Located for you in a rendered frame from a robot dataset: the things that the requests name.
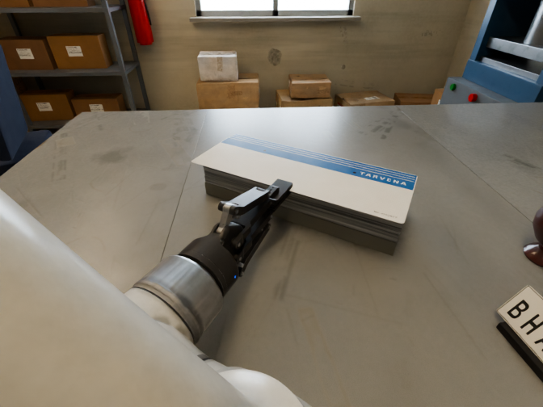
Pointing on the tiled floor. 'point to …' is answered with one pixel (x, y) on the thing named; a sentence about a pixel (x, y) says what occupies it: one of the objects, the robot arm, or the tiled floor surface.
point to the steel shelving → (82, 69)
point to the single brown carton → (363, 99)
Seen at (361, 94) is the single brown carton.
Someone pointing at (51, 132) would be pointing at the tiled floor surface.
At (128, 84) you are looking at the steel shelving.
